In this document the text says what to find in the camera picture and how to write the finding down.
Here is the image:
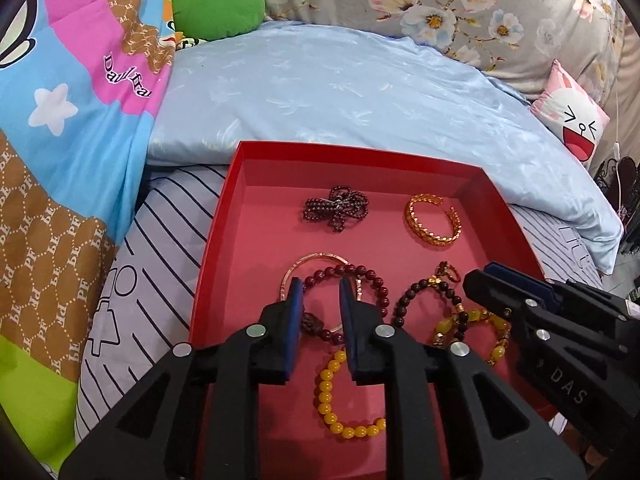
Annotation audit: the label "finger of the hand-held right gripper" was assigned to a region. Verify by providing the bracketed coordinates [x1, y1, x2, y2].
[462, 269, 562, 347]
[484, 261, 572, 307]

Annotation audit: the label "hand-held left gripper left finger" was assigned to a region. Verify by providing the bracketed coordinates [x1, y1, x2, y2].
[60, 277, 306, 480]

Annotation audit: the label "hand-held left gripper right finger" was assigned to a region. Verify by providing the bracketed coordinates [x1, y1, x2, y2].
[338, 276, 587, 480]

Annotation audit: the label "red bead bracelet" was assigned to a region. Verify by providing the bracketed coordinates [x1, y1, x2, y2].
[299, 263, 389, 344]

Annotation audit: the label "yellow-green stone bead bracelet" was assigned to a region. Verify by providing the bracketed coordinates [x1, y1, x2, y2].
[432, 309, 514, 367]

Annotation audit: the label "gold ring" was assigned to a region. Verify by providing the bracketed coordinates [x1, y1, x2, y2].
[425, 260, 464, 291]

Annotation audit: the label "dark bead bracelet gold spacers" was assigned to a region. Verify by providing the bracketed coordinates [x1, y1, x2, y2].
[392, 280, 472, 347]

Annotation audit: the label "rose gold bangle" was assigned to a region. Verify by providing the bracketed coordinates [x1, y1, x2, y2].
[279, 253, 364, 307]

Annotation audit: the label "yellow bead bracelet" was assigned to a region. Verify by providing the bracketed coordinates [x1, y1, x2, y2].
[314, 349, 389, 440]

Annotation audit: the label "red cardboard box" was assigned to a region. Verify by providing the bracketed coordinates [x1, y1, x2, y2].
[188, 140, 562, 480]

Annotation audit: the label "gold cuff bangle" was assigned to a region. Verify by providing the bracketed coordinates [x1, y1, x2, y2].
[404, 193, 464, 249]

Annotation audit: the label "purple bead bracelet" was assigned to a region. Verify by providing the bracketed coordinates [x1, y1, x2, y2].
[302, 185, 371, 234]

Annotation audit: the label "dark red metal chair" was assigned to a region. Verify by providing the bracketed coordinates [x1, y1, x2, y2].
[594, 156, 640, 273]

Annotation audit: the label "pink cartoon cat cushion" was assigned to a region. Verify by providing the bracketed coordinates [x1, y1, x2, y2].
[530, 58, 612, 164]

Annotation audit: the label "light blue quilt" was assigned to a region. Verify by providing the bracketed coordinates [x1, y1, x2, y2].
[147, 20, 626, 277]

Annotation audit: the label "colourful cartoon monkey blanket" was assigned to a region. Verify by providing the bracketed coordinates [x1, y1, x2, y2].
[0, 0, 202, 472]

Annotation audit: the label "grey floral bedding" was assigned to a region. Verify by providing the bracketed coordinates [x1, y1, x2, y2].
[174, 0, 628, 102]

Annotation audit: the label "green plush cushion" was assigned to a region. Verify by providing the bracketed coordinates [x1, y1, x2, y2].
[172, 0, 266, 41]

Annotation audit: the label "white cable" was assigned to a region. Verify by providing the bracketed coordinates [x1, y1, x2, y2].
[611, 55, 628, 173]

